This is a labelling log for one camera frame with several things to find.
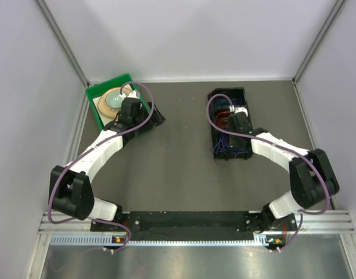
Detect black three-compartment tray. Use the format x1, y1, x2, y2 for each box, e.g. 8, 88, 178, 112
207, 87, 253, 160

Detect red thin wires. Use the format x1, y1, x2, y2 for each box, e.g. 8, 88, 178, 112
214, 109, 232, 128

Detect blue thin wire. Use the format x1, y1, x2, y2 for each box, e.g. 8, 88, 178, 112
215, 97, 244, 107

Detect purple thin wires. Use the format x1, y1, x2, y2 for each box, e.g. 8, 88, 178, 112
206, 132, 251, 163

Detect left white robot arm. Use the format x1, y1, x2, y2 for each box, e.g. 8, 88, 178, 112
48, 97, 166, 231

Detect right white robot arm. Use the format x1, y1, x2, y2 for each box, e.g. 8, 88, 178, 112
228, 112, 340, 230

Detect light teal bowl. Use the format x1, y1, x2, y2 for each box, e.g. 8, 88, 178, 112
106, 88, 127, 109

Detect white square board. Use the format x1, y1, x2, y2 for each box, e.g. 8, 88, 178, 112
92, 85, 133, 127

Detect wooden round plate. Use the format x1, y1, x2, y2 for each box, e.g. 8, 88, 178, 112
98, 87, 131, 119

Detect green plastic bin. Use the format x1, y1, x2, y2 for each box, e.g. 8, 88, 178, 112
85, 73, 150, 130

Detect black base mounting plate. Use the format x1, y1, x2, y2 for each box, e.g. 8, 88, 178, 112
90, 210, 297, 235

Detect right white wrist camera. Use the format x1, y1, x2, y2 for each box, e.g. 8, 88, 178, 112
229, 105, 249, 117

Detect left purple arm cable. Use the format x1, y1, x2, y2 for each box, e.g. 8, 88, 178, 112
47, 81, 155, 253

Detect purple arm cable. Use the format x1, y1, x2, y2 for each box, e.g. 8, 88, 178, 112
47, 81, 155, 253
206, 93, 331, 253

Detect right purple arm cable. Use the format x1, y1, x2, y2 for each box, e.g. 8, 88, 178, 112
206, 93, 331, 253

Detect slotted grey cable duct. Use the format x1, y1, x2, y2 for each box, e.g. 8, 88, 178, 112
50, 234, 269, 247

